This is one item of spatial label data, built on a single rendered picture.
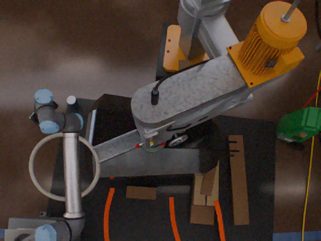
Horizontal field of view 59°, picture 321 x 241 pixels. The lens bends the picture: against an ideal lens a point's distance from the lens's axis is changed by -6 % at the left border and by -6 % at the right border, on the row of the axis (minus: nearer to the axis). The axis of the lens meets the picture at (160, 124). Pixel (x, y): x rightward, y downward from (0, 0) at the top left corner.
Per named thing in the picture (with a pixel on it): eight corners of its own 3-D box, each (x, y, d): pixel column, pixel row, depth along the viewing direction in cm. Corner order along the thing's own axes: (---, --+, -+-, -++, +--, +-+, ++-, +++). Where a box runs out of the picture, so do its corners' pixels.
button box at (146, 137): (155, 140, 203) (156, 129, 175) (156, 144, 202) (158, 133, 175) (144, 146, 201) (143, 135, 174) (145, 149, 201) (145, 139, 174)
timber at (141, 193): (126, 198, 307) (125, 197, 295) (127, 186, 310) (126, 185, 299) (155, 199, 307) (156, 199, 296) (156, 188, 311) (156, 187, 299)
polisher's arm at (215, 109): (234, 84, 236) (254, 53, 189) (248, 109, 230) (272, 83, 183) (150, 119, 225) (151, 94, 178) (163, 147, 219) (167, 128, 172)
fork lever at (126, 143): (175, 109, 228) (176, 107, 223) (187, 132, 223) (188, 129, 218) (90, 144, 216) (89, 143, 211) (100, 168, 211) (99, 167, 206)
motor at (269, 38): (264, 34, 176) (292, -11, 138) (290, 76, 169) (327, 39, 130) (226, 48, 172) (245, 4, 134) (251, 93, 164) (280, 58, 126)
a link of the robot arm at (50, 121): (66, 127, 146) (61, 105, 149) (46, 127, 137) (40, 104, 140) (58, 135, 151) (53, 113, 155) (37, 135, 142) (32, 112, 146)
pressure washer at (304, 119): (306, 124, 339) (351, 97, 256) (300, 151, 329) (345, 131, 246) (280, 113, 342) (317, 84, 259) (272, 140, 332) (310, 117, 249)
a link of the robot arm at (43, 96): (36, 105, 140) (32, 87, 143) (35, 116, 150) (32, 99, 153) (55, 102, 144) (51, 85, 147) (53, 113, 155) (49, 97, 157)
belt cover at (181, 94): (260, 48, 192) (269, 34, 176) (280, 80, 186) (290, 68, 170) (125, 101, 178) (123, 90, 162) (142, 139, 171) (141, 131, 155)
